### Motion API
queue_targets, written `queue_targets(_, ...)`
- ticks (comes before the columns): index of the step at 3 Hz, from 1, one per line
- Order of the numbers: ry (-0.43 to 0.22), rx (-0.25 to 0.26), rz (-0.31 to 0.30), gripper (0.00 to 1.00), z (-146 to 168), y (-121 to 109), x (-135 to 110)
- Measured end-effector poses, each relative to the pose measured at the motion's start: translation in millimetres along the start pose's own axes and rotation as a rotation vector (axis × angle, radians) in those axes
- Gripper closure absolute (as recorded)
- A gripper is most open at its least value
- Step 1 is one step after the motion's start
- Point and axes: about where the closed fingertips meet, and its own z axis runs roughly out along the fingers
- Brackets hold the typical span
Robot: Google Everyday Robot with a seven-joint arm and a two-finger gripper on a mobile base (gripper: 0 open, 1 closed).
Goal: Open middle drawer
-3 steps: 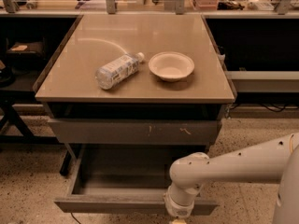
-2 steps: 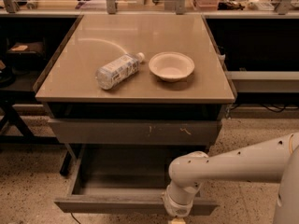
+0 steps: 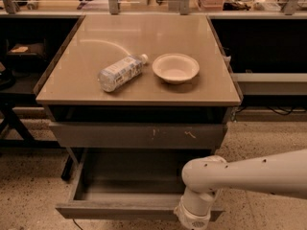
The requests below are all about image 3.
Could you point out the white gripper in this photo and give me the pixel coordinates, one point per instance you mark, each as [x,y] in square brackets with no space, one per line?
[193,218]

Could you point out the grey drawer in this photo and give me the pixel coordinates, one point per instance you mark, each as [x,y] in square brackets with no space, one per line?
[138,136]
[128,184]

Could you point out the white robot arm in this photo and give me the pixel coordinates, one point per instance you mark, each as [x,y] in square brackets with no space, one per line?
[283,174]

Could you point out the grey top drawer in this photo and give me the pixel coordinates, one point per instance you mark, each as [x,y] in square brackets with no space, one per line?
[138,136]

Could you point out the grey drawer cabinet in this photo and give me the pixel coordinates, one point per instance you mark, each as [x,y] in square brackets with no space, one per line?
[72,92]

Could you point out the white paper bowl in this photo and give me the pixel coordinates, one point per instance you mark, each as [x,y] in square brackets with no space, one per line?
[175,68]

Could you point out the clear plastic water bottle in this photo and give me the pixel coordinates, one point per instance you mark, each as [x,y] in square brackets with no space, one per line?
[122,71]

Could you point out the grey background workbench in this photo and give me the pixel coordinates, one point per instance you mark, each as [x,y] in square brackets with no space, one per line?
[153,13]

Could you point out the black table leg frame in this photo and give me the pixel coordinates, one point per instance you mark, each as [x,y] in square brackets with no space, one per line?
[12,114]

